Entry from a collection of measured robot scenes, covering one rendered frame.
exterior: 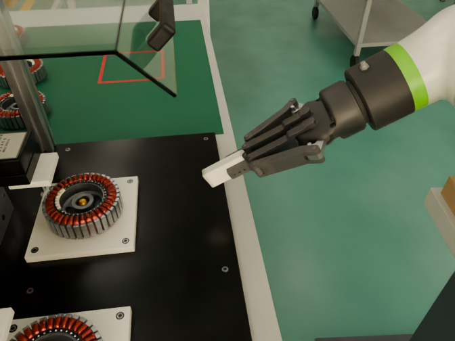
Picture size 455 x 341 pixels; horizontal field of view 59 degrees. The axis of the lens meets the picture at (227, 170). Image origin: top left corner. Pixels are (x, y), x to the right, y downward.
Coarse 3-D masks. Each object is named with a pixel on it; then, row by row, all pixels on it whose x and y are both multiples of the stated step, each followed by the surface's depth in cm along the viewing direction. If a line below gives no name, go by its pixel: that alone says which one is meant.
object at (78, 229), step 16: (80, 176) 62; (96, 176) 63; (48, 192) 60; (64, 192) 60; (80, 192) 63; (96, 192) 63; (112, 192) 60; (48, 208) 58; (64, 208) 60; (80, 208) 59; (96, 208) 58; (112, 208) 58; (48, 224) 58; (64, 224) 56; (80, 224) 56; (96, 224) 57; (112, 224) 59
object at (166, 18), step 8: (160, 0) 52; (168, 0) 52; (152, 8) 53; (160, 8) 50; (168, 8) 50; (152, 16) 54; (160, 16) 48; (168, 16) 48; (160, 24) 46; (168, 24) 46; (152, 32) 47; (160, 32) 46; (168, 32) 46; (152, 40) 47; (160, 40) 47; (168, 40) 47; (152, 48) 47; (160, 48) 47
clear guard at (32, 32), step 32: (0, 0) 51; (32, 0) 51; (64, 0) 51; (96, 0) 51; (128, 0) 52; (0, 32) 43; (32, 32) 43; (64, 32) 43; (96, 32) 43; (128, 32) 45; (160, 64) 46
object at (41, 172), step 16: (0, 144) 52; (16, 144) 52; (32, 144) 54; (0, 160) 50; (16, 160) 50; (32, 160) 54; (48, 160) 56; (0, 176) 51; (16, 176) 51; (32, 176) 53; (48, 176) 53
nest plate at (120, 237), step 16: (128, 192) 65; (128, 208) 62; (128, 224) 60; (32, 240) 58; (48, 240) 58; (64, 240) 58; (80, 240) 58; (96, 240) 58; (112, 240) 58; (128, 240) 58; (32, 256) 56; (48, 256) 56; (64, 256) 56; (80, 256) 57
